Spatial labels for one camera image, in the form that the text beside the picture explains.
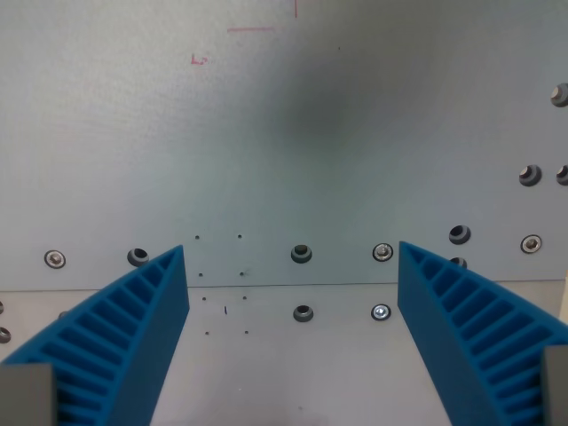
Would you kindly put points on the shiny silver socket screw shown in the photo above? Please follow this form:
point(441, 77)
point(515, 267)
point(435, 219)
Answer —
point(381, 312)

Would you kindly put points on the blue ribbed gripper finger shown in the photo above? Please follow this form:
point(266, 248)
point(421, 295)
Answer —
point(461, 337)
point(133, 337)

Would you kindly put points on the dark recessed bolt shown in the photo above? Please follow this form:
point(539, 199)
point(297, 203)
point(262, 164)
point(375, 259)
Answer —
point(4, 334)

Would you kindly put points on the silver hex socket screw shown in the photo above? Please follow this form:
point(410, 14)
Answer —
point(55, 258)
point(382, 252)
point(530, 243)

